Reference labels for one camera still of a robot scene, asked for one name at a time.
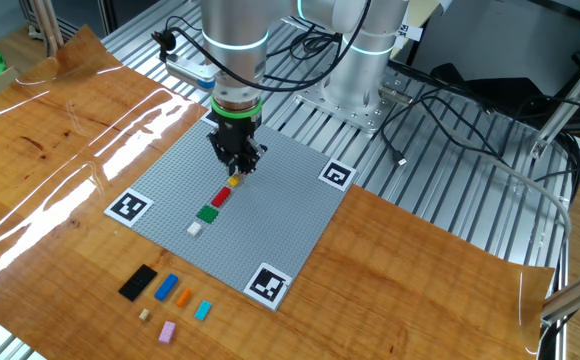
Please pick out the small beige lego brick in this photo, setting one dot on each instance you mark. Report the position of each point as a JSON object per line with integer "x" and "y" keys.
{"x": 144, "y": 314}

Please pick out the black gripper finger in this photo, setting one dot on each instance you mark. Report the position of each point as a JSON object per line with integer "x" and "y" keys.
{"x": 227, "y": 162}
{"x": 249, "y": 164}

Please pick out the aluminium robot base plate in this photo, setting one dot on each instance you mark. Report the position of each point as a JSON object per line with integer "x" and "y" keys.
{"x": 320, "y": 107}

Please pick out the pink lego brick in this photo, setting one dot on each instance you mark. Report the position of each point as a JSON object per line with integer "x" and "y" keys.
{"x": 166, "y": 332}

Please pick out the black lego plate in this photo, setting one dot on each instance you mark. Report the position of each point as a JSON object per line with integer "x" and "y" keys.
{"x": 137, "y": 282}

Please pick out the white qr label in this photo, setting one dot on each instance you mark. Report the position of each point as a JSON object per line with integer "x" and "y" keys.
{"x": 412, "y": 31}

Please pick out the green lego plate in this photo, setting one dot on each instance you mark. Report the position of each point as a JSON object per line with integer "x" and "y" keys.
{"x": 207, "y": 214}

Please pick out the wood grain table mat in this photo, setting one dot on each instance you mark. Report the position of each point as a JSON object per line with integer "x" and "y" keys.
{"x": 395, "y": 275}

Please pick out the grey lego baseplate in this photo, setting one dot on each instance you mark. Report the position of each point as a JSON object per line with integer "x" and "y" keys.
{"x": 270, "y": 225}

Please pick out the white lego brick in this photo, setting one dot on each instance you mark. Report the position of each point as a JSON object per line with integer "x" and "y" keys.
{"x": 194, "y": 229}

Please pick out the orange lego brick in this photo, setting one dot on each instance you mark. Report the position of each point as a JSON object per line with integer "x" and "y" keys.
{"x": 184, "y": 297}

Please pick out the tan slanted frame legs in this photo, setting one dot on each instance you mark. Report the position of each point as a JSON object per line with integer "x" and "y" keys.
{"x": 45, "y": 25}

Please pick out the cyan lego brick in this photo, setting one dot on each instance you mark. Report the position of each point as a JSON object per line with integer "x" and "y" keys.
{"x": 203, "y": 310}

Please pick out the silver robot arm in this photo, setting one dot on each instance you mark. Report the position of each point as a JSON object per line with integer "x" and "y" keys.
{"x": 365, "y": 65}

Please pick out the blue lego brick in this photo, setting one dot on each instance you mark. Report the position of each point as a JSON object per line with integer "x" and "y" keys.
{"x": 166, "y": 287}

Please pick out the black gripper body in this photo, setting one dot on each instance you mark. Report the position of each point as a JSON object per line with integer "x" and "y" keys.
{"x": 236, "y": 136}

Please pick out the black white marker tag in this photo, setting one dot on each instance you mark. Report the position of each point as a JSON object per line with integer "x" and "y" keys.
{"x": 129, "y": 207}
{"x": 209, "y": 120}
{"x": 267, "y": 286}
{"x": 337, "y": 175}

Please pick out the red lego brick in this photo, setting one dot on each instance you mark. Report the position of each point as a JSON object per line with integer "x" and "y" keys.
{"x": 221, "y": 196}

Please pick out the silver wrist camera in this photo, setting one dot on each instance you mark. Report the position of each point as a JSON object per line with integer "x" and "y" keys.
{"x": 187, "y": 70}

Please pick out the aluminium profile beam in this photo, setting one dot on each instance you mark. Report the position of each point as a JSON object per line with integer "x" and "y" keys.
{"x": 565, "y": 107}
{"x": 575, "y": 295}

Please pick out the yellow lego brick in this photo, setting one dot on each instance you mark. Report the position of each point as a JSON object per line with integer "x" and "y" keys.
{"x": 233, "y": 181}

